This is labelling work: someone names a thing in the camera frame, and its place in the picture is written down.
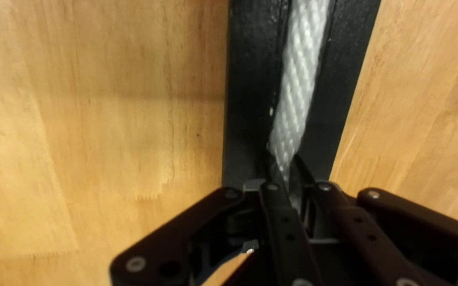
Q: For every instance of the long black rail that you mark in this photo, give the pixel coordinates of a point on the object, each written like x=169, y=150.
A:
x=250, y=80

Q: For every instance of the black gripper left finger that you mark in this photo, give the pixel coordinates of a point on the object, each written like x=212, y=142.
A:
x=281, y=233

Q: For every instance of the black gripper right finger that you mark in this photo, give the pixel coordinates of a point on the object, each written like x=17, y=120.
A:
x=377, y=233

